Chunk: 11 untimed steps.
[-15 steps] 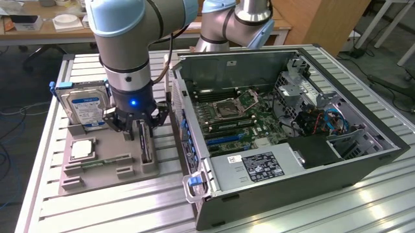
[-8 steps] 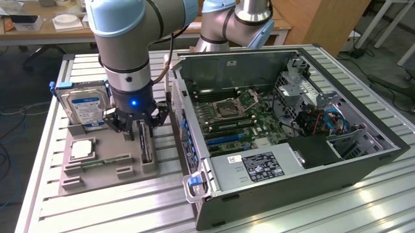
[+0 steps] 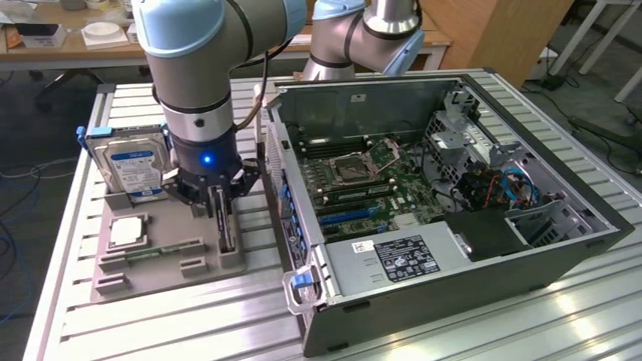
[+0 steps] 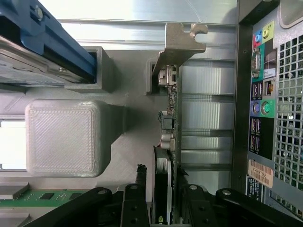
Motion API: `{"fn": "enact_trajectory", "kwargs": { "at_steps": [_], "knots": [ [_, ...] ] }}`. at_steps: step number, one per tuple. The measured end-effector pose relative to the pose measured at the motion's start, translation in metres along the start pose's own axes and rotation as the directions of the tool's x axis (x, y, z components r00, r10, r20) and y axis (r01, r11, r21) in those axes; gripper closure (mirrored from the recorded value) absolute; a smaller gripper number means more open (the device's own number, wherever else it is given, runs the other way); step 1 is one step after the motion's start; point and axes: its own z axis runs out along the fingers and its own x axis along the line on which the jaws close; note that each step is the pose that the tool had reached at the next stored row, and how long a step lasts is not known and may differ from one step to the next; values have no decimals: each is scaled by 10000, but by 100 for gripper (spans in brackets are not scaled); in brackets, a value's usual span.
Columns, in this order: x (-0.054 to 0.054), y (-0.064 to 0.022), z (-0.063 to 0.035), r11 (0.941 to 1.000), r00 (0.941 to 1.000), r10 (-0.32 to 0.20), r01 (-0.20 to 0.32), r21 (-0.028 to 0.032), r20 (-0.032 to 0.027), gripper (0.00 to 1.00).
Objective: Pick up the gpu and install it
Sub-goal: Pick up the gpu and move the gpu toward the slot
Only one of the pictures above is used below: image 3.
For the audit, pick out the black power brick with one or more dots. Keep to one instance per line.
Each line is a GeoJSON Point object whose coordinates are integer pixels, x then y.
{"type": "Point", "coordinates": [552, 82]}

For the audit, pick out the wooden cabinet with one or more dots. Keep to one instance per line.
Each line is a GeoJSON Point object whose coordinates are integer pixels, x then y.
{"type": "Point", "coordinates": [502, 37]}

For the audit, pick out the white box with black top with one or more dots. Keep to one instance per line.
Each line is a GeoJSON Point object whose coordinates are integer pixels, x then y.
{"type": "Point", "coordinates": [41, 35]}

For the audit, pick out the green motherboard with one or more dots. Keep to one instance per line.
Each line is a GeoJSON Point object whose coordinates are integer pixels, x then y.
{"type": "Point", "coordinates": [417, 195]}

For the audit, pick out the black open PC case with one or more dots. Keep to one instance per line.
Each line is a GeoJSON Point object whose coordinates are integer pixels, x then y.
{"type": "Point", "coordinates": [452, 301]}

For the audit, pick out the graphics card with metal bracket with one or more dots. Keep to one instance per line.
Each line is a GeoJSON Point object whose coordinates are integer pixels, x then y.
{"type": "Point", "coordinates": [225, 225]}

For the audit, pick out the grey metal disk bay cage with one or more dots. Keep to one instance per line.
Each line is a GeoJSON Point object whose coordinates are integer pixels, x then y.
{"type": "Point", "coordinates": [452, 131]}

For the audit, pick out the white table frame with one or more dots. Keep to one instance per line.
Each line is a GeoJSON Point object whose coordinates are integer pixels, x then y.
{"type": "Point", "coordinates": [577, 37]}

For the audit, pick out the small white cardboard box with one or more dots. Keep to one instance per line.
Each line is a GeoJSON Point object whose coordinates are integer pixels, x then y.
{"type": "Point", "coordinates": [134, 34]}

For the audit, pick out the grey power supply unit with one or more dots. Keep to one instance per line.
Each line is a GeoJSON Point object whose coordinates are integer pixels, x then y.
{"type": "Point", "coordinates": [361, 270]}

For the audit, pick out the blue expansion slot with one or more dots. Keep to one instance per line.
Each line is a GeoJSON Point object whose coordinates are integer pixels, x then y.
{"type": "Point", "coordinates": [349, 217]}

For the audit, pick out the white round part on plate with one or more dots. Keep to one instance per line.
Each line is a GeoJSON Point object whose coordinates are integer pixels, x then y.
{"type": "Point", "coordinates": [105, 34]}

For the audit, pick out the blue case latch tab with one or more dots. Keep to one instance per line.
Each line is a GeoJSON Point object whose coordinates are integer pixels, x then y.
{"type": "Point", "coordinates": [299, 282]}

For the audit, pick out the CPU socket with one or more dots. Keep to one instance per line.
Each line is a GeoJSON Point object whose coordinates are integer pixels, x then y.
{"type": "Point", "coordinates": [352, 169]}

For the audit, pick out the black chair base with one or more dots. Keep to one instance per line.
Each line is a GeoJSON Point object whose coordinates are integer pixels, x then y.
{"type": "Point", "coordinates": [70, 79]}

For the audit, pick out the black floor stand base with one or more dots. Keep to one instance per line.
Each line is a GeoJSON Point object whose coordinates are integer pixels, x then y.
{"type": "Point", "coordinates": [612, 131]}

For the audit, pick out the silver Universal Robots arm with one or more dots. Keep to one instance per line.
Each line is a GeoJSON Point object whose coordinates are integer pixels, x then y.
{"type": "Point", "coordinates": [191, 75]}

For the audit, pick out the hard disk in blue carrier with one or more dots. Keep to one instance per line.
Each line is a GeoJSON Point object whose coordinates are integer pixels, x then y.
{"type": "Point", "coordinates": [133, 169]}

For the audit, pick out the white paper stack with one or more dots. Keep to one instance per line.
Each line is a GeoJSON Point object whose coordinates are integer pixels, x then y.
{"type": "Point", "coordinates": [301, 39]}

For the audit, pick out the green loose RAM stick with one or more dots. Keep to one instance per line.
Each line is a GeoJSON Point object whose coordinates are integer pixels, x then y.
{"type": "Point", "coordinates": [146, 254]}

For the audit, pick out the black RAM slot bank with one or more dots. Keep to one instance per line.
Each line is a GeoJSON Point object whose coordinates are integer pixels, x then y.
{"type": "Point", "coordinates": [332, 146]}

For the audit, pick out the grey parts rack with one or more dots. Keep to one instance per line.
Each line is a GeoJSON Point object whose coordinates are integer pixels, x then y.
{"type": "Point", "coordinates": [166, 270]}

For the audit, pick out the black plastic shroud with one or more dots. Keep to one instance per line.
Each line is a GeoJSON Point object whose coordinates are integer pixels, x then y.
{"type": "Point", "coordinates": [486, 233]}

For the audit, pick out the wooden desk with white frame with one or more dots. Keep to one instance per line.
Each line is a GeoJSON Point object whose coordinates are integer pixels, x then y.
{"type": "Point", "coordinates": [61, 52]}

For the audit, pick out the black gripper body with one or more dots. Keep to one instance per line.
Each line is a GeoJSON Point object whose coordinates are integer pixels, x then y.
{"type": "Point", "coordinates": [206, 158]}

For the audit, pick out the metal socket cover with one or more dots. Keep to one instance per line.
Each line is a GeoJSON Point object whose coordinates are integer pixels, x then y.
{"type": "Point", "coordinates": [385, 154]}

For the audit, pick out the silver chipset heat sink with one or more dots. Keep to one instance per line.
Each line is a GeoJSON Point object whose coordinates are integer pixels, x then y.
{"type": "Point", "coordinates": [406, 221]}

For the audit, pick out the silver CPU chip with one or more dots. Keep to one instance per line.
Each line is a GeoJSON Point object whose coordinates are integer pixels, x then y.
{"type": "Point", "coordinates": [126, 233]}

